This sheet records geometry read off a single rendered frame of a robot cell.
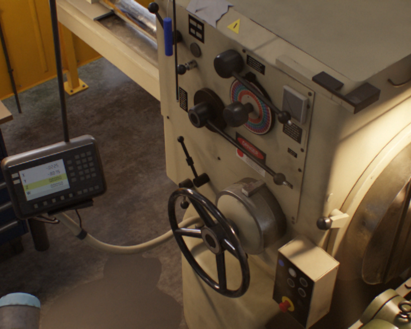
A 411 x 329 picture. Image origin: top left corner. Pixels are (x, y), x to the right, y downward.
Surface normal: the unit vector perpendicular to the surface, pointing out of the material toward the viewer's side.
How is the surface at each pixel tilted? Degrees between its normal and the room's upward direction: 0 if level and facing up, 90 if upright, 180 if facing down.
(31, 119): 0
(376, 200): 51
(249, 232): 77
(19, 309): 15
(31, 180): 70
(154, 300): 0
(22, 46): 90
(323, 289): 90
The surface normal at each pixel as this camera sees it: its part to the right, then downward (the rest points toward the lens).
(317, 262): 0.00, -0.73
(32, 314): 0.81, -0.49
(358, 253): -0.77, 0.41
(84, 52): 0.64, 0.53
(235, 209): -0.65, 0.04
